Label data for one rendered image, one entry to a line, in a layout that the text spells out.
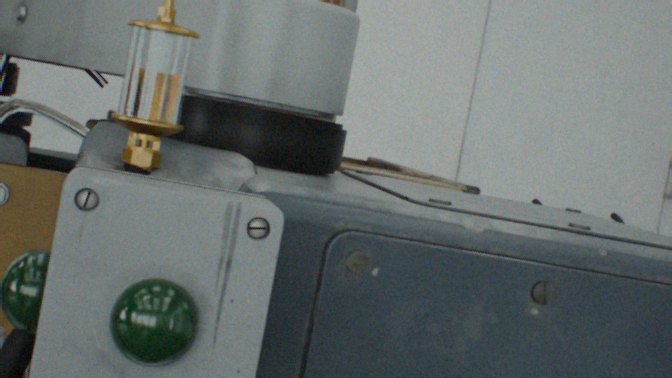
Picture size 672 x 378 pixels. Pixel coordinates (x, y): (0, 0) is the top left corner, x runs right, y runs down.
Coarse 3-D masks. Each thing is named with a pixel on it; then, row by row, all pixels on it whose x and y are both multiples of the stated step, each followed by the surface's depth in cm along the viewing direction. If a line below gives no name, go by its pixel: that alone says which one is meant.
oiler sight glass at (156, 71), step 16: (144, 32) 49; (160, 32) 49; (128, 48) 50; (144, 48) 49; (160, 48) 49; (176, 48) 50; (192, 48) 51; (128, 64) 50; (144, 64) 49; (160, 64) 49; (176, 64) 50; (128, 80) 50; (144, 80) 49; (160, 80) 49; (176, 80) 50; (128, 96) 50; (144, 96) 49; (160, 96) 50; (176, 96) 50; (128, 112) 50; (144, 112) 50; (160, 112) 50; (176, 112) 50
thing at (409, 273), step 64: (256, 192) 49; (320, 192) 50; (384, 192) 57; (448, 192) 66; (320, 256) 49; (384, 256) 49; (448, 256) 50; (512, 256) 50; (576, 256) 51; (640, 256) 52; (320, 320) 49; (384, 320) 49; (448, 320) 50; (512, 320) 50; (576, 320) 51; (640, 320) 51
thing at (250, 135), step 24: (192, 120) 60; (216, 120) 59; (240, 120) 59; (264, 120) 59; (288, 120) 59; (312, 120) 60; (216, 144) 59; (240, 144) 59; (264, 144) 59; (288, 144) 60; (312, 144) 60; (336, 144) 62; (312, 168) 61; (336, 168) 62
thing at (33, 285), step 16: (32, 256) 44; (48, 256) 44; (16, 272) 43; (32, 272) 43; (0, 288) 44; (16, 288) 43; (32, 288) 43; (0, 304) 44; (16, 304) 43; (32, 304) 43; (16, 320) 44; (32, 320) 43
